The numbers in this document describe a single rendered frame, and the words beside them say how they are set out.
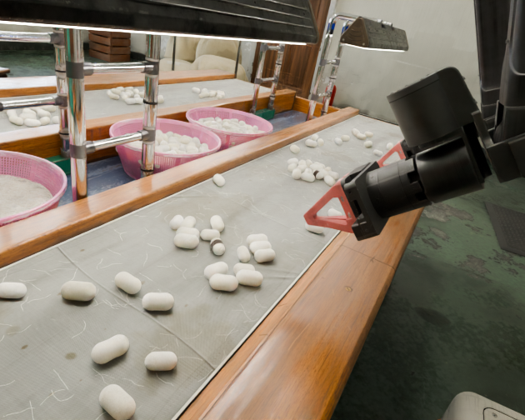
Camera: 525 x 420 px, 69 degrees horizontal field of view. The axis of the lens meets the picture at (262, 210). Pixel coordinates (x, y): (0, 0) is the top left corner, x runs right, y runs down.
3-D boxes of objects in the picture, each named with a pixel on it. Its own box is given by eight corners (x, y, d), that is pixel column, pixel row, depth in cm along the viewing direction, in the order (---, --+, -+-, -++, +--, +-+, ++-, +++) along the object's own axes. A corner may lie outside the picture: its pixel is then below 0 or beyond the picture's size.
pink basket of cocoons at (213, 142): (227, 164, 110) (231, 132, 105) (199, 202, 86) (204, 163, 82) (137, 143, 111) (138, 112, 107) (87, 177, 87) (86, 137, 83)
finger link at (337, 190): (287, 202, 48) (355, 175, 42) (308, 186, 53) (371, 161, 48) (309, 250, 48) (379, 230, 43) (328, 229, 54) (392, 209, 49)
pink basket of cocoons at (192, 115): (281, 153, 127) (287, 125, 123) (238, 172, 106) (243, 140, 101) (216, 130, 137) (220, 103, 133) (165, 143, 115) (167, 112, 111)
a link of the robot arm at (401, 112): (576, 162, 31) (551, 142, 39) (527, 28, 30) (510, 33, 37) (427, 209, 37) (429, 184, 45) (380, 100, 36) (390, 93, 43)
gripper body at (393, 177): (337, 187, 41) (406, 161, 37) (362, 165, 49) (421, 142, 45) (362, 241, 41) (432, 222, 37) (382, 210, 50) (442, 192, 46)
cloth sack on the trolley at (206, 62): (251, 99, 411) (257, 62, 394) (217, 108, 349) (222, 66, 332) (207, 87, 427) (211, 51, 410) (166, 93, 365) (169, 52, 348)
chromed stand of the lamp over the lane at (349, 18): (360, 146, 153) (398, 24, 133) (344, 156, 137) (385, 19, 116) (317, 132, 160) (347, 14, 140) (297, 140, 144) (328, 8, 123)
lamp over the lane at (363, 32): (407, 52, 152) (414, 32, 149) (366, 48, 102) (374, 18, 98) (387, 47, 155) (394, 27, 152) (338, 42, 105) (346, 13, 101)
